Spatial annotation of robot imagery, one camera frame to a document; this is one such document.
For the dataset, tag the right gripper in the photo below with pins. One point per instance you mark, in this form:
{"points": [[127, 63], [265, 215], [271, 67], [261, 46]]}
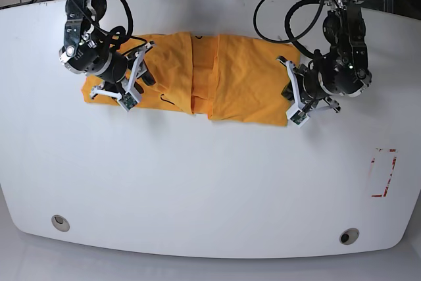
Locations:
{"points": [[120, 72]]}

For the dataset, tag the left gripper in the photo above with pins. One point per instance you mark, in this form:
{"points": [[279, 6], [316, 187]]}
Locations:
{"points": [[309, 89]]}

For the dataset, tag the yellow t-shirt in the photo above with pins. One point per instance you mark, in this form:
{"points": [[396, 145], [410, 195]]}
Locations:
{"points": [[226, 77]]}

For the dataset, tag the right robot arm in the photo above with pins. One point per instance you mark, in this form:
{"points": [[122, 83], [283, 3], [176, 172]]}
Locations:
{"points": [[89, 49]]}

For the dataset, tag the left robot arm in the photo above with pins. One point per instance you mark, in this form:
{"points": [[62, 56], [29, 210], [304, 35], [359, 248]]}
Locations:
{"points": [[343, 70]]}

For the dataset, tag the red tape marking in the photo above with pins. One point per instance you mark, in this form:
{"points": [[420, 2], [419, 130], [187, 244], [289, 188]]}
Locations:
{"points": [[381, 171]]}

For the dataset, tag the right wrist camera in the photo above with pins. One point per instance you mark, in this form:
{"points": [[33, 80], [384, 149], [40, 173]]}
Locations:
{"points": [[128, 101]]}

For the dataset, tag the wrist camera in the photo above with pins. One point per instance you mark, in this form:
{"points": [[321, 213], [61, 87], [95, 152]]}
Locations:
{"points": [[128, 101], [297, 116]]}

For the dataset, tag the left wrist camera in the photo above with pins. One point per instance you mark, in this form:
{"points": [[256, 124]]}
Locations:
{"points": [[297, 116]]}

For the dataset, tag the right table cable grommet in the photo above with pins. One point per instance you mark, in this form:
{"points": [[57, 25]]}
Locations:
{"points": [[349, 236]]}

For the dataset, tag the table cable grommet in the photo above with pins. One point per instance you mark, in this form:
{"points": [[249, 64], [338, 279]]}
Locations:
{"points": [[60, 223], [349, 236]]}

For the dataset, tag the left table cable grommet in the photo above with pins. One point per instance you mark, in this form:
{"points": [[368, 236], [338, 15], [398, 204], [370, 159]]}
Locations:
{"points": [[60, 223]]}

